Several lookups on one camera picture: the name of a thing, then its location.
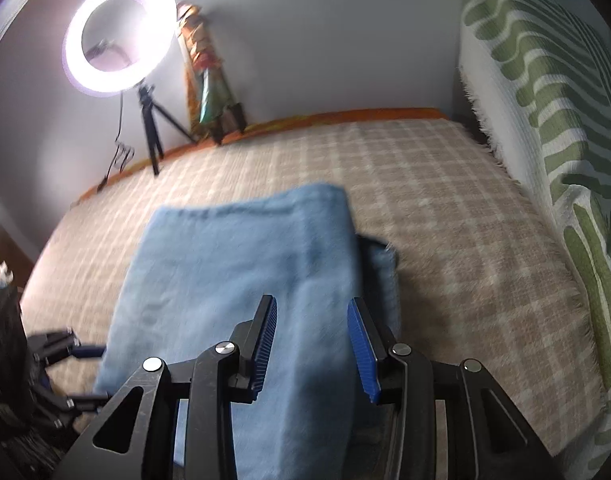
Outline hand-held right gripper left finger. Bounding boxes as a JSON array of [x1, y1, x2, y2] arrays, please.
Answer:
[[92, 294, 279, 480]]

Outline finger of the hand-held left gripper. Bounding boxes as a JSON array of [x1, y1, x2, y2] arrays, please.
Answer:
[[28, 327, 107, 366], [36, 385, 111, 426]]

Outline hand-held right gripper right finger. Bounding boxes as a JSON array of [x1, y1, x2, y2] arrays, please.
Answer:
[[346, 297, 529, 480]]

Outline blue denim pants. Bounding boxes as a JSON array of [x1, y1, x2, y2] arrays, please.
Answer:
[[93, 182, 401, 480]]

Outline beige checked blanket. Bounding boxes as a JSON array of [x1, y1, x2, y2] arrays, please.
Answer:
[[18, 117, 606, 480]]

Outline black tripod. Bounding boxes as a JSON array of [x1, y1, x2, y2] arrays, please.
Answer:
[[136, 85, 196, 176]]

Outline orange bed sheet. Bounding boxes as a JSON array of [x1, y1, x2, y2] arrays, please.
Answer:
[[70, 106, 451, 206]]

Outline colourful rolled fabric bundle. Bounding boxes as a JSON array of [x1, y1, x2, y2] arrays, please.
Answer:
[[177, 2, 247, 147]]

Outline black cable with inline switch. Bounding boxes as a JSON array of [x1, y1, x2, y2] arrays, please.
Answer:
[[98, 91, 136, 194]]

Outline ring light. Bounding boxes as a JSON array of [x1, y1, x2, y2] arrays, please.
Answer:
[[62, 0, 179, 96]]

